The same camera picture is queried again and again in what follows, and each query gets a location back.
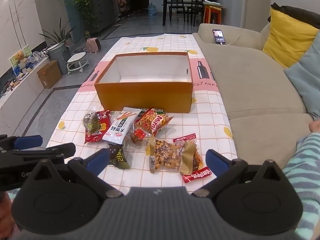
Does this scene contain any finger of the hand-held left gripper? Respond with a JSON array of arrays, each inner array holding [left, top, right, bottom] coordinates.
[[0, 134, 43, 151], [0, 143, 76, 165]]

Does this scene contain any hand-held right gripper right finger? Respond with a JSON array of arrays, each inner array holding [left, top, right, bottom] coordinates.
[[194, 149, 288, 198]]

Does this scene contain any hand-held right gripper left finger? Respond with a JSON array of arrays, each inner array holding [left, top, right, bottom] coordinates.
[[32, 149, 125, 198]]

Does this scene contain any dark green snack packet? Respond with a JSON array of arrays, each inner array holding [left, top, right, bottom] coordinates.
[[107, 144, 131, 170]]

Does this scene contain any red-ended spicy strip packet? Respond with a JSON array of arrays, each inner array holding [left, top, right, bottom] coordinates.
[[173, 133, 212, 183]]

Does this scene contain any red snack packet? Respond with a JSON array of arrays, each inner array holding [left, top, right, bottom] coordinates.
[[84, 110, 111, 144]]

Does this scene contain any white snack packet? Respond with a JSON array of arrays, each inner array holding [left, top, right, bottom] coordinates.
[[102, 107, 142, 145]]

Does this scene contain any green snack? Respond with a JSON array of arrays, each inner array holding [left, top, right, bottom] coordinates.
[[83, 107, 102, 135]]

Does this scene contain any small red-brown snack packet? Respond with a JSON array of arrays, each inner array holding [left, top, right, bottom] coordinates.
[[130, 129, 153, 145]]

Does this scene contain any clear peanut snack packet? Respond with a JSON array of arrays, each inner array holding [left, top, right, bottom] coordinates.
[[145, 138, 197, 173]]

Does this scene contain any orange noodle snack packet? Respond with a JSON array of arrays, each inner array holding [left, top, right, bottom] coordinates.
[[135, 108, 174, 137]]

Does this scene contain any orange cardboard box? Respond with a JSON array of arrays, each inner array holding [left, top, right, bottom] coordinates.
[[94, 52, 193, 114]]

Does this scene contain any pink cloth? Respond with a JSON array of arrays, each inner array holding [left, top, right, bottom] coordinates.
[[0, 190, 20, 240]]

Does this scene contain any checked lemon print tablecloth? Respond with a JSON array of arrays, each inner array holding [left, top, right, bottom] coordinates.
[[46, 34, 238, 188]]

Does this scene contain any white low cabinet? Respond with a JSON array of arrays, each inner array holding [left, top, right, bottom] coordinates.
[[0, 55, 50, 107]]

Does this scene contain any brown cardboard carton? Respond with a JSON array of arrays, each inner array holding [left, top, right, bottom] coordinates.
[[37, 60, 62, 89]]

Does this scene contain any plush toy picture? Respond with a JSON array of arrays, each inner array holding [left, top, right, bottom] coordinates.
[[9, 45, 33, 68]]

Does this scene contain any beige sofa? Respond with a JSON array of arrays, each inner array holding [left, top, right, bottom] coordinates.
[[192, 23, 320, 171]]

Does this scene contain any grey bin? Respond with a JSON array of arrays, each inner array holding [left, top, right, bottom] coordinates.
[[47, 42, 72, 75]]

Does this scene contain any person's striped clothing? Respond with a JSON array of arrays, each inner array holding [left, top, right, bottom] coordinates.
[[282, 133, 320, 240]]

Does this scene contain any white rolling stool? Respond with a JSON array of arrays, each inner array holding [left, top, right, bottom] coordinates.
[[67, 52, 89, 75]]

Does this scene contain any long-leaf potted plant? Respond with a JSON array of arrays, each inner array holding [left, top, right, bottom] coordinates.
[[39, 17, 75, 47]]

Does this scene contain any light blue cushion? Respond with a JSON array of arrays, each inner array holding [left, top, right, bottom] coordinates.
[[284, 31, 320, 120]]

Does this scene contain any smartphone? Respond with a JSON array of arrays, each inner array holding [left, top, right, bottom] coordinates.
[[212, 29, 226, 44]]

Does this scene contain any yellow cushion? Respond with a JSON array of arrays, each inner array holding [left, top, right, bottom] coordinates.
[[262, 7, 320, 68]]

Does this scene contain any dark grey cabinet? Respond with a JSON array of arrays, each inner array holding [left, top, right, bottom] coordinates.
[[86, 0, 117, 34]]

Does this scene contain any leafy green plant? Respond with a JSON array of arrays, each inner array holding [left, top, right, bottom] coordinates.
[[71, 0, 94, 28]]

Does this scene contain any orange stool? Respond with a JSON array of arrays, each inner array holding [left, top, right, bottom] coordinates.
[[204, 5, 222, 25]]

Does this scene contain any dark dining chair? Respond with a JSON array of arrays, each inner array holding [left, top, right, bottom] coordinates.
[[169, 0, 187, 22], [186, 0, 206, 27]]

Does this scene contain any dark blanket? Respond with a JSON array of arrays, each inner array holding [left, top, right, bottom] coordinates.
[[267, 2, 320, 30]]

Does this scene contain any white charging cable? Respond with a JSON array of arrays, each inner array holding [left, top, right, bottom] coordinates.
[[220, 26, 248, 47]]

